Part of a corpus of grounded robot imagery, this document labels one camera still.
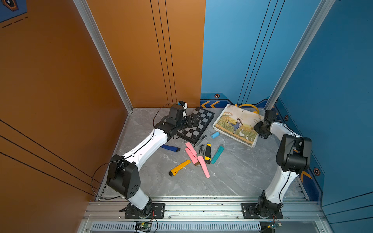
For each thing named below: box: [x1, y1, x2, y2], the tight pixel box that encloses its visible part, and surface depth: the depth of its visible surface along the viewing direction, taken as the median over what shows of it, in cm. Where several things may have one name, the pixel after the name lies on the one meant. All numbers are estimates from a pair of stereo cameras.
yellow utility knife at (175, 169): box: [168, 159, 191, 177], surface depth 89 cm
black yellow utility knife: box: [204, 142, 212, 165], surface depth 96 cm
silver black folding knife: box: [198, 144, 205, 156], surface depth 96 cm
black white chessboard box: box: [176, 106, 215, 145], surface depth 105 cm
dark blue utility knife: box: [160, 144, 182, 152], surface depth 98 cm
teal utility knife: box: [210, 144, 225, 165], surface depth 96 cm
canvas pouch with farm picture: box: [212, 103, 265, 148], surface depth 107 cm
